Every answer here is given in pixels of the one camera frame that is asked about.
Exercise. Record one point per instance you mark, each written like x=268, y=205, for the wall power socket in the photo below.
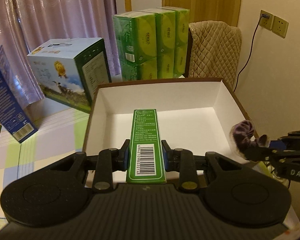
x=273, y=23

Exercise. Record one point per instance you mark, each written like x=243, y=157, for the cow milk carton box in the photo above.
x=69, y=70

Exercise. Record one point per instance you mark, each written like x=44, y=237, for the quilted beige chair cover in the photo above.
x=215, y=52

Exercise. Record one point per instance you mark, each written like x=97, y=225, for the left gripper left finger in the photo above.
x=108, y=161

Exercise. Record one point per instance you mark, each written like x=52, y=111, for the blue milk carton box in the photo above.
x=14, y=115

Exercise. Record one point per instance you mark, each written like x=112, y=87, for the green tissue pack stack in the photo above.
x=152, y=43

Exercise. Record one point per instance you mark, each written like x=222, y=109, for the pink curtain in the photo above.
x=26, y=24

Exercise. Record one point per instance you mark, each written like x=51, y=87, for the green medicine box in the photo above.
x=145, y=164

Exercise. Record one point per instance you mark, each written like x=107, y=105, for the checkered tablecloth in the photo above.
x=61, y=131

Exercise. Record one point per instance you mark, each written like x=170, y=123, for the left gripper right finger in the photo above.
x=182, y=161

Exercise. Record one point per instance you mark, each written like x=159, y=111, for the dark velvet scrunchie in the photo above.
x=241, y=136

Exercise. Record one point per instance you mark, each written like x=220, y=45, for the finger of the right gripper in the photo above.
x=292, y=140
x=271, y=154

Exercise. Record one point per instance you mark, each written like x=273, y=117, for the brown cardboard storage box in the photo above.
x=194, y=114

